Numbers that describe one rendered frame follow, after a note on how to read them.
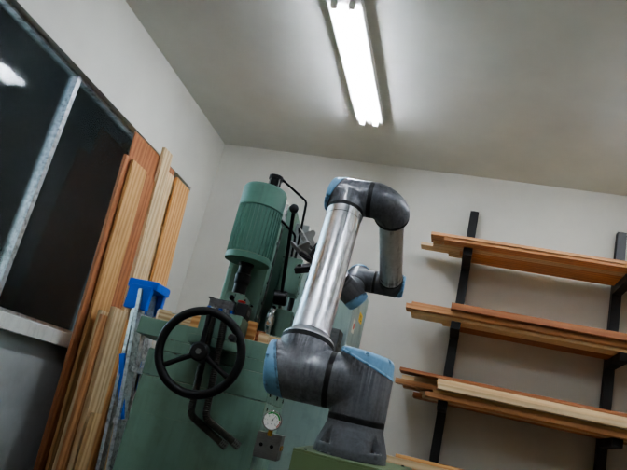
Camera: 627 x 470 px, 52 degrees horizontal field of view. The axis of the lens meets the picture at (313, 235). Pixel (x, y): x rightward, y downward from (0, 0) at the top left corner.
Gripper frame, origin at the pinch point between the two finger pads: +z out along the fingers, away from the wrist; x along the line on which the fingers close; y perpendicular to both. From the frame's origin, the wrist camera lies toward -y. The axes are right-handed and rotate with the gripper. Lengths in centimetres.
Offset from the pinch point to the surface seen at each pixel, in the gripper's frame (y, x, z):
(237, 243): -17.1, 5.3, 10.9
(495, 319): 6, -149, -141
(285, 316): -25.5, -1.1, -24.2
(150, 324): -48, 35, 11
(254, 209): -6.2, -2.7, 16.4
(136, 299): -99, -40, 16
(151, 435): -62, 57, -16
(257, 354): -24.4, 35.9, -19.9
